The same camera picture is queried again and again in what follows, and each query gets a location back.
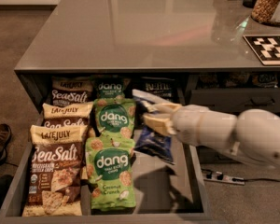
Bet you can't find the black power cable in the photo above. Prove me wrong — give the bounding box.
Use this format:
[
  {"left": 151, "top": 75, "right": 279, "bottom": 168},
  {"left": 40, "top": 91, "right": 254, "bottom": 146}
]
[{"left": 243, "top": 177, "right": 280, "bottom": 184}]

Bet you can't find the back green Dang bag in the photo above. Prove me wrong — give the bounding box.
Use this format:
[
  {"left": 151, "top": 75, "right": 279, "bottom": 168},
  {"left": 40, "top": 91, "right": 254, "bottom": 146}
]
[{"left": 94, "top": 77, "right": 131, "bottom": 98}]

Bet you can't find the grey open top drawer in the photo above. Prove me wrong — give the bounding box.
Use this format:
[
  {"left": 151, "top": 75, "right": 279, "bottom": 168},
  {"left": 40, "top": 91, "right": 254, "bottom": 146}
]
[{"left": 0, "top": 101, "right": 216, "bottom": 224}]

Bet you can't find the front Late July chip bag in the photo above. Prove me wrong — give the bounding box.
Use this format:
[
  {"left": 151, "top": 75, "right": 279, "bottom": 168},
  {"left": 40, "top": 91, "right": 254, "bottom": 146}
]
[{"left": 22, "top": 125, "right": 88, "bottom": 217}]

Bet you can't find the blue kettle chip bag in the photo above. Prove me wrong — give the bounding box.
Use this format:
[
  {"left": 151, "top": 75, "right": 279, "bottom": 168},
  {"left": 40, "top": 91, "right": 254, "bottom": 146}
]
[
  {"left": 143, "top": 77, "right": 175, "bottom": 100},
  {"left": 133, "top": 89, "right": 174, "bottom": 164}
]

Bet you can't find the brown shoe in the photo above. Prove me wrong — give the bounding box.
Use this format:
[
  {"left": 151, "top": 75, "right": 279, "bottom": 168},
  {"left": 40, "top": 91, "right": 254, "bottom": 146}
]
[{"left": 0, "top": 123, "right": 12, "bottom": 165}]

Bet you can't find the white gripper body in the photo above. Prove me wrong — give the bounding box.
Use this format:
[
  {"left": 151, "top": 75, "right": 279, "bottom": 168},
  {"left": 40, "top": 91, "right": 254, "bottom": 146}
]
[{"left": 172, "top": 105, "right": 209, "bottom": 147}]

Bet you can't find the middle Late July chip bag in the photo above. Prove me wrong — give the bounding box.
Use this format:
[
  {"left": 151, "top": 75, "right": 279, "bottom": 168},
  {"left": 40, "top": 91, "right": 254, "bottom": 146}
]
[{"left": 43, "top": 102, "right": 96, "bottom": 137}]

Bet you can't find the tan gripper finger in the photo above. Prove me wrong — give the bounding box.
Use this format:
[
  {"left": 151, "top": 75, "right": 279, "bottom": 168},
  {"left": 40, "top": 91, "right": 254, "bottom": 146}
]
[
  {"left": 147, "top": 103, "right": 181, "bottom": 114},
  {"left": 143, "top": 113, "right": 176, "bottom": 136}
]

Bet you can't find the black white fiducial marker tile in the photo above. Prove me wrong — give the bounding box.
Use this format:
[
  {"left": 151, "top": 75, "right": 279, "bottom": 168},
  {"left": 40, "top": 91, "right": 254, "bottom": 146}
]
[{"left": 244, "top": 35, "right": 280, "bottom": 65}]

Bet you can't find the green dang bag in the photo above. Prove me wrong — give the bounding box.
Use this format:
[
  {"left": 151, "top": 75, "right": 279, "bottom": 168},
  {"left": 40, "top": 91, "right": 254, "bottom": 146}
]
[
  {"left": 94, "top": 98, "right": 136, "bottom": 138},
  {"left": 94, "top": 77, "right": 131, "bottom": 98},
  {"left": 85, "top": 135, "right": 136, "bottom": 211}
]

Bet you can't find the grey right bottom drawer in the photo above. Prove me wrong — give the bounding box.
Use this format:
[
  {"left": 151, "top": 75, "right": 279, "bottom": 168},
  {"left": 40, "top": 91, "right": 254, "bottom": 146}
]
[{"left": 197, "top": 145, "right": 241, "bottom": 164}]

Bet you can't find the front green Dang bag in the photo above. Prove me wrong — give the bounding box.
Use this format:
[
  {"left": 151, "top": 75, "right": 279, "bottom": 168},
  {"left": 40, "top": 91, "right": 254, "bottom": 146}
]
[{"left": 85, "top": 135, "right": 136, "bottom": 211}]

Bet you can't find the late july chip bag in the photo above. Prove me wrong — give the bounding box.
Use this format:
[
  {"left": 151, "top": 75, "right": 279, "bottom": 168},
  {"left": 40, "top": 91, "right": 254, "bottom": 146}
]
[
  {"left": 43, "top": 102, "right": 96, "bottom": 137},
  {"left": 22, "top": 125, "right": 88, "bottom": 217},
  {"left": 51, "top": 77, "right": 93, "bottom": 107}
]

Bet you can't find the white power strip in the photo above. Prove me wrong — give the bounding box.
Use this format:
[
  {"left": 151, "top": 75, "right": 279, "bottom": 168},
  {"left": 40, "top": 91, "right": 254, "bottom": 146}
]
[{"left": 203, "top": 172, "right": 245, "bottom": 186}]

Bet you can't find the back Late July chip bag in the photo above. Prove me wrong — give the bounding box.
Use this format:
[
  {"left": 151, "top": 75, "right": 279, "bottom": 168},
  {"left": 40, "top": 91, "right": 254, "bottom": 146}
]
[{"left": 51, "top": 77, "right": 93, "bottom": 107}]

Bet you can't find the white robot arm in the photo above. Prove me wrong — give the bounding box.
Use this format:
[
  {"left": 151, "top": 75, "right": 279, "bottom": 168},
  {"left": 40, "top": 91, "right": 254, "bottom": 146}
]
[{"left": 144, "top": 104, "right": 280, "bottom": 169}]

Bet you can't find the grey right upper drawer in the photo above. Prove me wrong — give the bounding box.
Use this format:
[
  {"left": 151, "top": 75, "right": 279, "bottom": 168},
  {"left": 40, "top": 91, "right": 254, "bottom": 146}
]
[{"left": 189, "top": 88, "right": 280, "bottom": 113}]

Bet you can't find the middle green Dang bag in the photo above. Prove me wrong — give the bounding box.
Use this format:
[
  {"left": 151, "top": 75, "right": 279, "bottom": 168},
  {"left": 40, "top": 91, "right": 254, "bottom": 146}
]
[{"left": 94, "top": 98, "right": 136, "bottom": 138}]

